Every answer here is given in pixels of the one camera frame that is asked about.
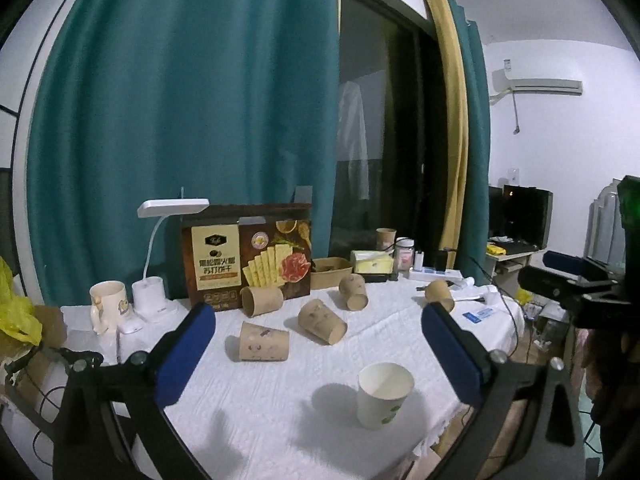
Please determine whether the yellow tissue pack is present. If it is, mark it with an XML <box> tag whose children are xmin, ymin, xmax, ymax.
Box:
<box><xmin>349</xmin><ymin>250</ymin><xmax>395</xmax><ymax>278</ymax></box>

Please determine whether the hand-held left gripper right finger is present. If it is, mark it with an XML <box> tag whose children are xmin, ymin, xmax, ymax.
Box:
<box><xmin>421</xmin><ymin>302</ymin><xmax>587</xmax><ymax>480</ymax></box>

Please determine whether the grey metal rack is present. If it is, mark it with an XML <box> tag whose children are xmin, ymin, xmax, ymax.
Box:
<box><xmin>583</xmin><ymin>178</ymin><xmax>627</xmax><ymax>273</ymax></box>

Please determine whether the grey side desk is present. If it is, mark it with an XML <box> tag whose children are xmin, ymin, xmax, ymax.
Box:
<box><xmin>485</xmin><ymin>240</ymin><xmax>546</xmax><ymax>306</ymax></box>

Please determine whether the yellow plastic bag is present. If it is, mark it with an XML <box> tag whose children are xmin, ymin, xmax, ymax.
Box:
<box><xmin>0</xmin><ymin>256</ymin><xmax>43</xmax><ymax>346</ymax></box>

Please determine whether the white paper cup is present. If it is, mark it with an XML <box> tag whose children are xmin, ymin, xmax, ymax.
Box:
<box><xmin>356</xmin><ymin>363</ymin><xmax>415</xmax><ymax>431</ymax></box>

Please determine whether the brown paper bowl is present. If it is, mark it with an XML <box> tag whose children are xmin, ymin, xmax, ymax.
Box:
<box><xmin>310</xmin><ymin>257</ymin><xmax>354</xmax><ymax>290</ymax></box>

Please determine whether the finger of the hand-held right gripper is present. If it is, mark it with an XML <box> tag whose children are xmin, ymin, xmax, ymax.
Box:
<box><xmin>543</xmin><ymin>250</ymin><xmax>621</xmax><ymax>282</ymax></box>
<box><xmin>517</xmin><ymin>266</ymin><xmax>583</xmax><ymax>307</ymax></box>

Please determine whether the white desk lamp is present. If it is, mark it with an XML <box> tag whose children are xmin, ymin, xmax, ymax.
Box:
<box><xmin>131</xmin><ymin>198</ymin><xmax>210</xmax><ymax>323</ymax></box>

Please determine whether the narrow teal curtain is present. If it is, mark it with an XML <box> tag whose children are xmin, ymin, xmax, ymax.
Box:
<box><xmin>446</xmin><ymin>0</ymin><xmax>491</xmax><ymax>277</ymax></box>

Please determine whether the white tablecloth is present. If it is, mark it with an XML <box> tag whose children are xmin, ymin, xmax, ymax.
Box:
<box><xmin>60</xmin><ymin>279</ymin><xmax>524</xmax><ymax>480</ymax></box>

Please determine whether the white ceramic mug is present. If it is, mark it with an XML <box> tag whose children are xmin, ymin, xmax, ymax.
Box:
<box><xmin>89</xmin><ymin>280</ymin><xmax>133</xmax><ymax>336</ymax></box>

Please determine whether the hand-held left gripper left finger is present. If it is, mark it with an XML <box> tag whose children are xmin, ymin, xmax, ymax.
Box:
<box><xmin>52</xmin><ymin>302</ymin><xmax>217</xmax><ymax>480</ymax></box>

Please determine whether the white power strip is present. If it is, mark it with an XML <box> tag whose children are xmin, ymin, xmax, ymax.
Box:
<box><xmin>408</xmin><ymin>269</ymin><xmax>463</xmax><ymax>282</ymax></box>

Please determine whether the yellow curtain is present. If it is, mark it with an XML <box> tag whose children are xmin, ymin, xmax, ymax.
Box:
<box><xmin>420</xmin><ymin>0</ymin><xmax>470</xmax><ymax>270</ymax></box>

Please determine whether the brown cracker box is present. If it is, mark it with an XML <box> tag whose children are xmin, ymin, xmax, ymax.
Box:
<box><xmin>180</xmin><ymin>203</ymin><xmax>313</xmax><ymax>312</ymax></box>

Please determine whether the black monitor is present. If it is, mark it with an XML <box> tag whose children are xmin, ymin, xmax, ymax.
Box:
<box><xmin>488</xmin><ymin>184</ymin><xmax>554</xmax><ymax>250</ymax></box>

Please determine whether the white air conditioner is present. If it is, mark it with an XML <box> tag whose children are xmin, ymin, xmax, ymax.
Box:
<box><xmin>491</xmin><ymin>69</ymin><xmax>584</xmax><ymax>97</ymax></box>

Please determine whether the wide teal curtain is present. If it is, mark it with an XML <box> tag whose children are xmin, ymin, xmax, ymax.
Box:
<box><xmin>26</xmin><ymin>0</ymin><xmax>342</xmax><ymax>307</ymax></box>

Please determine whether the clear glass jar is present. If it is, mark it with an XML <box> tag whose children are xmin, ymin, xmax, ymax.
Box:
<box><xmin>394</xmin><ymin>238</ymin><xmax>415</xmax><ymax>274</ymax></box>

